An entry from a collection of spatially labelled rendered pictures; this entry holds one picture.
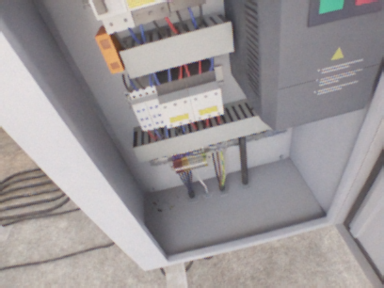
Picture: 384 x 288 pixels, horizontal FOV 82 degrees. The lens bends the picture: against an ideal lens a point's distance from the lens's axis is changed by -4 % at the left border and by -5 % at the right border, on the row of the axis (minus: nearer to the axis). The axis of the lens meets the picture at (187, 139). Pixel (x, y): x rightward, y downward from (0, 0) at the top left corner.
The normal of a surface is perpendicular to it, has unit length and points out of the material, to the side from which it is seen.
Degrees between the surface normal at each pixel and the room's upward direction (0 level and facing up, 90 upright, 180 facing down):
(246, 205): 0
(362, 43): 90
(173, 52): 90
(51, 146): 90
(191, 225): 0
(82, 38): 90
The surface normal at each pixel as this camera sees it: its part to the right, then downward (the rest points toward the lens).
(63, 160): 0.14, 0.65
